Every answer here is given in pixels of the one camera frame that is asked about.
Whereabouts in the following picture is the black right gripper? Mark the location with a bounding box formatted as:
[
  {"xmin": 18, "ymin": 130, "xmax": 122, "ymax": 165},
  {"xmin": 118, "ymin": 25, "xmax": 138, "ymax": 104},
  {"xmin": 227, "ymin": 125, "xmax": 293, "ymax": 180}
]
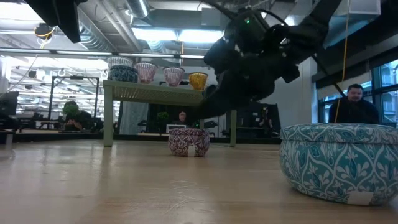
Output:
[{"xmin": 196, "ymin": 26, "xmax": 301, "ymax": 121}]

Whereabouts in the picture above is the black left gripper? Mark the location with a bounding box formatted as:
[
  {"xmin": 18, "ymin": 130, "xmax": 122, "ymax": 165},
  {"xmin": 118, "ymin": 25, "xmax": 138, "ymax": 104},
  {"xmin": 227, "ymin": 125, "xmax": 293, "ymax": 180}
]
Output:
[{"xmin": 24, "ymin": 0, "xmax": 86, "ymax": 44}]

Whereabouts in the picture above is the amber ribbed glass candle holder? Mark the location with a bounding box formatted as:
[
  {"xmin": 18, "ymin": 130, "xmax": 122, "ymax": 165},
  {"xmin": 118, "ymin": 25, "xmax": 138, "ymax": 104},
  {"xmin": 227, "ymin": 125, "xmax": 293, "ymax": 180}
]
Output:
[{"xmin": 188, "ymin": 72, "xmax": 209, "ymax": 91}]

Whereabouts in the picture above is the pink ribbed glass candle holder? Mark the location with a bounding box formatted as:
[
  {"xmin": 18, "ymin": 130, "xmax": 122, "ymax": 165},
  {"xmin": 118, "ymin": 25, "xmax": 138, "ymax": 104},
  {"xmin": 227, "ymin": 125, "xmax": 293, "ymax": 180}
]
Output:
[
  {"xmin": 133, "ymin": 62, "xmax": 159, "ymax": 84},
  {"xmin": 162, "ymin": 66, "xmax": 186, "ymax": 87}
]

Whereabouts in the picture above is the purple white patterned tin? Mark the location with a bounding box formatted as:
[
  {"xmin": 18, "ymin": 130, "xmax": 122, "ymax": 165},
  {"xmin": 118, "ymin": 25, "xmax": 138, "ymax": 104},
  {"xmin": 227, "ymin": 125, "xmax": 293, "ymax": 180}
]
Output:
[{"xmin": 168, "ymin": 128, "xmax": 211, "ymax": 158}]

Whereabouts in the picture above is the clear ribbed glass candle holder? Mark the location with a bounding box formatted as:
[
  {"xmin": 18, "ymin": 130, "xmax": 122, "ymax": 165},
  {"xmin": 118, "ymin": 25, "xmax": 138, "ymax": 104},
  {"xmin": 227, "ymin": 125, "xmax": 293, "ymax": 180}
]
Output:
[{"xmin": 107, "ymin": 56, "xmax": 134, "ymax": 68}]

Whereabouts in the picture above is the dark blue patterned tin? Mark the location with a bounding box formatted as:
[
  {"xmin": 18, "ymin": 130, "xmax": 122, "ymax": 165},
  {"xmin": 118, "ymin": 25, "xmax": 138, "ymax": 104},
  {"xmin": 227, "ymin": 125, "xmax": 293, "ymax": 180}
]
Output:
[{"xmin": 108, "ymin": 65, "xmax": 139, "ymax": 83}]

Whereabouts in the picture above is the long ceiling light strip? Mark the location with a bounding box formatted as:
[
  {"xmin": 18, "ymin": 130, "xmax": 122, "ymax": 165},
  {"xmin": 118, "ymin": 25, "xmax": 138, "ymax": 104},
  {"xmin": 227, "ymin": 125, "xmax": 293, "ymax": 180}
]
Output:
[{"xmin": 0, "ymin": 47, "xmax": 206, "ymax": 60}]

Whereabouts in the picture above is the person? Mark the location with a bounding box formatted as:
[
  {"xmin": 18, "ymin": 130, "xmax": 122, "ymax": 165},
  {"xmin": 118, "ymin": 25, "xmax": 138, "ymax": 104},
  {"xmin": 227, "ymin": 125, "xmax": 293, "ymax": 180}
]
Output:
[
  {"xmin": 328, "ymin": 83, "xmax": 381, "ymax": 124},
  {"xmin": 63, "ymin": 100, "xmax": 96, "ymax": 131},
  {"xmin": 175, "ymin": 111, "xmax": 190, "ymax": 126}
]

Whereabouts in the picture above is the white laptop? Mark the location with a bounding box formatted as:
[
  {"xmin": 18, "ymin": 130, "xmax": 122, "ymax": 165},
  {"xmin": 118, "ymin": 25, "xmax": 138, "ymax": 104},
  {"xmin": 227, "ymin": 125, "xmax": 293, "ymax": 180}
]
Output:
[{"xmin": 165, "ymin": 124, "xmax": 187, "ymax": 134}]

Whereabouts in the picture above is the small green plant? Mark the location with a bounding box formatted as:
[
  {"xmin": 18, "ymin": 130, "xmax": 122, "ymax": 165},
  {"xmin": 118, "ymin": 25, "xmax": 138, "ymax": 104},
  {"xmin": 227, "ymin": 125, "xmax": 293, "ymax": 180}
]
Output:
[{"xmin": 156, "ymin": 111, "xmax": 171, "ymax": 135}]

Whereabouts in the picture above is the green perforated metal shelf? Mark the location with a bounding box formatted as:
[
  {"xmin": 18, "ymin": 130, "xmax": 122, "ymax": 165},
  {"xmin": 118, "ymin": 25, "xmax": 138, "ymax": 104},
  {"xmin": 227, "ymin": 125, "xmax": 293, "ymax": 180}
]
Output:
[{"xmin": 103, "ymin": 79, "xmax": 238, "ymax": 147}]

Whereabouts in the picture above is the grey curtain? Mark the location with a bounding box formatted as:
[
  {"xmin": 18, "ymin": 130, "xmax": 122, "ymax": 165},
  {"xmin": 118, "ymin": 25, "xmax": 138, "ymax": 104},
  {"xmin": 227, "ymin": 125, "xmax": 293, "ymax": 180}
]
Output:
[{"xmin": 119, "ymin": 101, "xmax": 149, "ymax": 135}]

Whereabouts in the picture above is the green leafy background plant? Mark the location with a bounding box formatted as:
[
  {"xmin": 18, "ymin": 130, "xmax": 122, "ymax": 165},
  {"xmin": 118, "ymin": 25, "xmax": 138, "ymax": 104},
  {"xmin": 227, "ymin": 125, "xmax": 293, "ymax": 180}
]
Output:
[{"xmin": 62, "ymin": 104, "xmax": 81, "ymax": 118}]

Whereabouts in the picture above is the dark monitor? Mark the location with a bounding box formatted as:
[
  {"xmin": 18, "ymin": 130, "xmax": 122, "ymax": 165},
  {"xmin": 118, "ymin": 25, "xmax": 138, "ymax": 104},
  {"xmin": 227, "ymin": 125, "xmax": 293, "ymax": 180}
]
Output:
[{"xmin": 0, "ymin": 91, "xmax": 19, "ymax": 118}]

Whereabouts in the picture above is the teal white patterned tin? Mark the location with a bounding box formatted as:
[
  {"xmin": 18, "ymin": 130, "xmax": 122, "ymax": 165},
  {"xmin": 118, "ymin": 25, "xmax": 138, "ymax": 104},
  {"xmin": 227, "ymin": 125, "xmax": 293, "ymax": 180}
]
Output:
[{"xmin": 279, "ymin": 123, "xmax": 398, "ymax": 207}]

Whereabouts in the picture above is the black yellow cable reel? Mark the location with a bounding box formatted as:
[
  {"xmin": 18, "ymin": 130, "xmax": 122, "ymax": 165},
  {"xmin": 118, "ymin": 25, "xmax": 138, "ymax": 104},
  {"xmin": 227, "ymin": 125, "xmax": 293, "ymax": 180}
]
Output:
[{"xmin": 34, "ymin": 22, "xmax": 57, "ymax": 40}]

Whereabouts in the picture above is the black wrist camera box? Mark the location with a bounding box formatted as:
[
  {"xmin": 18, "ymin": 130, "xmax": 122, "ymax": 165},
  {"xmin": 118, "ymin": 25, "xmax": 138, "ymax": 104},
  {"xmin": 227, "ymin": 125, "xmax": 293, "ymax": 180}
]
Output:
[{"xmin": 223, "ymin": 7, "xmax": 274, "ymax": 54}]

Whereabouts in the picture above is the black metal rig frame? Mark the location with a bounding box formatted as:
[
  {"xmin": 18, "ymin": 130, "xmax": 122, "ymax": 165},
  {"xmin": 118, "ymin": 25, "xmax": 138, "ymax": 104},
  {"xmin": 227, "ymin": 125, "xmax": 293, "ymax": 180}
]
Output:
[{"xmin": 47, "ymin": 75, "xmax": 101, "ymax": 121}]

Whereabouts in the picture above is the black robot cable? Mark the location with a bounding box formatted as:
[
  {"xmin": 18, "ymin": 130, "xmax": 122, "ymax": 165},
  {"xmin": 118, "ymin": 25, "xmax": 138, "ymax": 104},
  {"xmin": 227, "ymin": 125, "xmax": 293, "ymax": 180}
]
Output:
[{"xmin": 309, "ymin": 52, "xmax": 346, "ymax": 98}]

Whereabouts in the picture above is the yellow hanging cord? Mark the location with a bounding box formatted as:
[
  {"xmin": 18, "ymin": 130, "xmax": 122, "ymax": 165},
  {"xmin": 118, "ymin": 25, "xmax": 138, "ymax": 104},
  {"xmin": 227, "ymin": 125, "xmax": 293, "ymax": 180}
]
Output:
[{"xmin": 334, "ymin": 0, "xmax": 349, "ymax": 124}]

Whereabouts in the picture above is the window with dark frame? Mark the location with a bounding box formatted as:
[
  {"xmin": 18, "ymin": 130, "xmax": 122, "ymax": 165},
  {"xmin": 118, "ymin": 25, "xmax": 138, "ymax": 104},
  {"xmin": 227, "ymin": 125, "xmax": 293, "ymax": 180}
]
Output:
[{"xmin": 317, "ymin": 58, "xmax": 398, "ymax": 126}]

